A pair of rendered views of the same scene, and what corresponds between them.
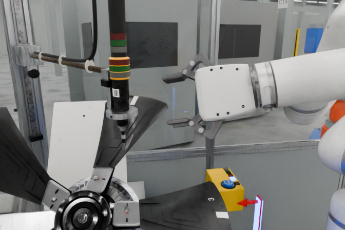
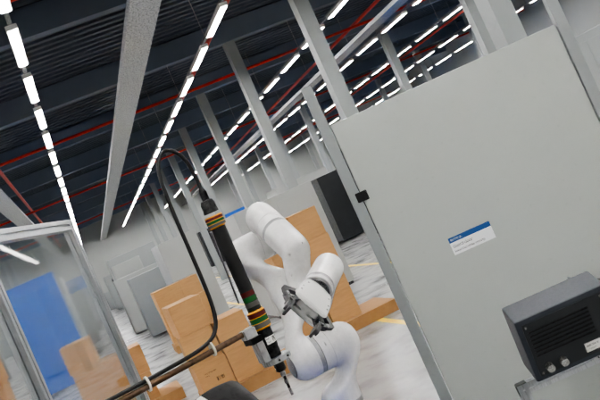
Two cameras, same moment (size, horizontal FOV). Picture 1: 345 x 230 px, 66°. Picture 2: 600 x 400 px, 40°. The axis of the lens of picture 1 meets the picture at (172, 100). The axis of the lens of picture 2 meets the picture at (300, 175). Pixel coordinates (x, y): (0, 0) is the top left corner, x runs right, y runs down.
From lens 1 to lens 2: 1.94 m
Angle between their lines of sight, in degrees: 81
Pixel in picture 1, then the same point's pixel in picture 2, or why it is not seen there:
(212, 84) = (311, 295)
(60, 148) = not seen: outside the picture
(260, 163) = not seen: outside the picture
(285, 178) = not seen: outside the picture
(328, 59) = (329, 259)
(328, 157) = (312, 363)
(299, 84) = (335, 274)
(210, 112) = (324, 310)
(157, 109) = (234, 386)
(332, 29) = (294, 254)
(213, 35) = (38, 377)
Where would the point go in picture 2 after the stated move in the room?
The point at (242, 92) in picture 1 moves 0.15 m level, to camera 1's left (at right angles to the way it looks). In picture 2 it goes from (322, 291) to (313, 304)
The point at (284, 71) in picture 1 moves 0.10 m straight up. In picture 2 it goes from (326, 270) to (310, 236)
